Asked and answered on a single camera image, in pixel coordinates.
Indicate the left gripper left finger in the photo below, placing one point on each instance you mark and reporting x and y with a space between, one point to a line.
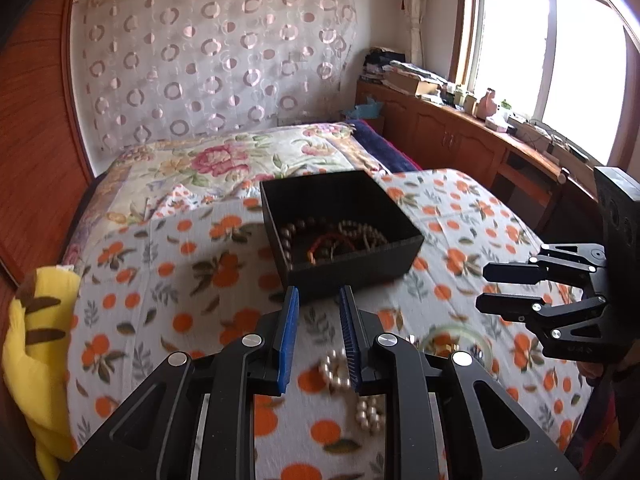
275 358

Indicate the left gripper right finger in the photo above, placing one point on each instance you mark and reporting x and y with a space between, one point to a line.
359 329

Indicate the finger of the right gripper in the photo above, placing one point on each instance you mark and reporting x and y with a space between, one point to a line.
535 313
569 264

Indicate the black jewelry box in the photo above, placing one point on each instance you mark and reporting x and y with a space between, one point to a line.
330 230

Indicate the green jade bangle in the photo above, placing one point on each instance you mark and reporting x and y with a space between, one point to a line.
444 340

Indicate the wooden side cabinet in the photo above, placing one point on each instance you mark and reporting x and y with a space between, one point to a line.
540 191

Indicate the pearl cluster piece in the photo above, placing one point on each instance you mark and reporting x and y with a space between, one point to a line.
370 413

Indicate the orange print white blanket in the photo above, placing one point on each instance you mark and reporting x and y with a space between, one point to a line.
324 327

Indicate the window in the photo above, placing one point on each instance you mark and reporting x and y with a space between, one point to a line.
569 65

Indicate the dark blue blanket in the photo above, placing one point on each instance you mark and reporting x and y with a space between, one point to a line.
381 149

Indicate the floral quilt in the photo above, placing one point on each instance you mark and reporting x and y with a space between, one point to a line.
216 168

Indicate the yellow plush toy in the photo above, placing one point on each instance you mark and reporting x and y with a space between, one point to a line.
34 360

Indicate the clutter on cabinet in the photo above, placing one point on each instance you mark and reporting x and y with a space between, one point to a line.
450 95

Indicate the wooden headboard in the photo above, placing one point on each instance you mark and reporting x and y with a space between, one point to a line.
44 166

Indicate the sheer circle pattern curtain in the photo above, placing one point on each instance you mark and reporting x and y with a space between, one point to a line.
155 70

